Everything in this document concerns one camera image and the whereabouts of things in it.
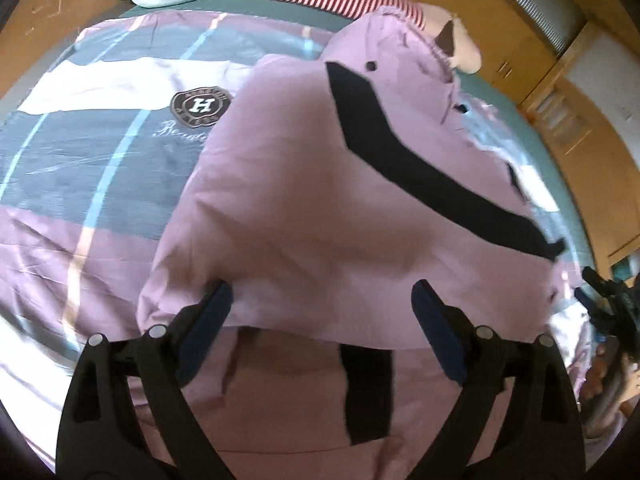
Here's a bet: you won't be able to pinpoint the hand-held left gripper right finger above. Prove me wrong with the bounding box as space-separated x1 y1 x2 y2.
410 280 586 480

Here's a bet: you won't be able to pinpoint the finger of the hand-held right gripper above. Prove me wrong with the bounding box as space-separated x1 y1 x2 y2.
581 266 613 293
574 286 601 313

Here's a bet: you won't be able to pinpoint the wooden wall cabinets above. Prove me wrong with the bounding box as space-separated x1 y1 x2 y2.
360 0 558 103

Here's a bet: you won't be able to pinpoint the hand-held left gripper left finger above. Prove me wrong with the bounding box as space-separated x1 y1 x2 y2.
57 281 236 480

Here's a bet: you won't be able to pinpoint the wooden headboard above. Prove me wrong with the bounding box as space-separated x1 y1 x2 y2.
0 0 131 61

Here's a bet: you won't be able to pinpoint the pink and grey plaid blanket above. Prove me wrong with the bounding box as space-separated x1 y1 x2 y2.
0 10 601 461

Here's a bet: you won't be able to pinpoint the pink garment with black stripes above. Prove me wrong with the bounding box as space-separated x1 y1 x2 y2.
127 7 586 480

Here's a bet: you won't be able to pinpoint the person's right hand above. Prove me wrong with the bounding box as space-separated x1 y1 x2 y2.
582 335 636 441

